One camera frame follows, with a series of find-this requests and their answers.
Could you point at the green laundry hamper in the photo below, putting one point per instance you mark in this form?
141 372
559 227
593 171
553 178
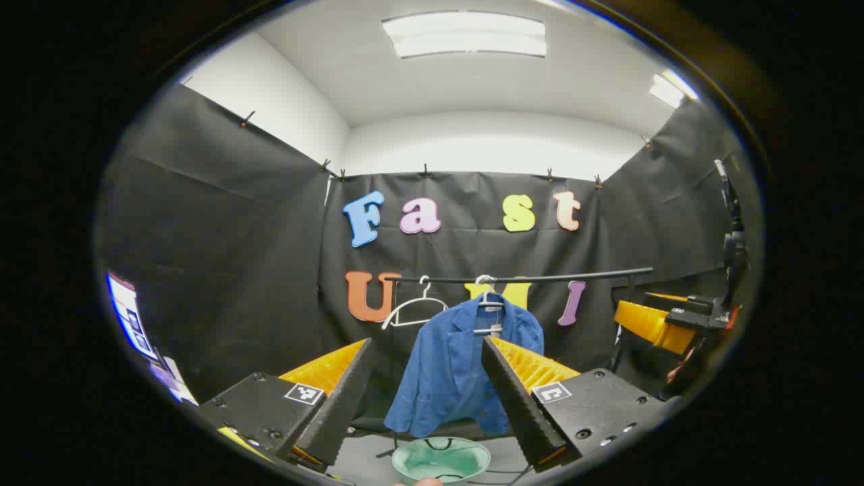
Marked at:
439 466

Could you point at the row of black backdrop clips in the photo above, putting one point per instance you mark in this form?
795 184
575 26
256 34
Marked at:
425 170

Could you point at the plain white clothes hanger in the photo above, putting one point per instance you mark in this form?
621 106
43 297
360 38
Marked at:
426 291

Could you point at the small ceiling light panel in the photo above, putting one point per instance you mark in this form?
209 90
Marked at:
668 91

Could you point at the white printed board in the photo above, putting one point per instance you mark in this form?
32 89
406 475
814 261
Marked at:
131 317

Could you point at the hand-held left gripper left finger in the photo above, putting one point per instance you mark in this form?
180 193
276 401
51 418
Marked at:
337 412

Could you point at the black backdrop cloth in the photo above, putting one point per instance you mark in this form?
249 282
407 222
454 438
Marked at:
223 270

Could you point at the black clothes rack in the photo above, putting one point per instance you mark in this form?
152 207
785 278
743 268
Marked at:
574 276

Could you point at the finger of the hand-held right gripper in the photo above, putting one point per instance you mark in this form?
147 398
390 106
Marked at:
648 324

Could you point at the white hanger with taped hook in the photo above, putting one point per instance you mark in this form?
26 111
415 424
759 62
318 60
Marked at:
484 279

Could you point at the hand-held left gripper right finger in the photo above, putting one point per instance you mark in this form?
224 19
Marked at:
523 412

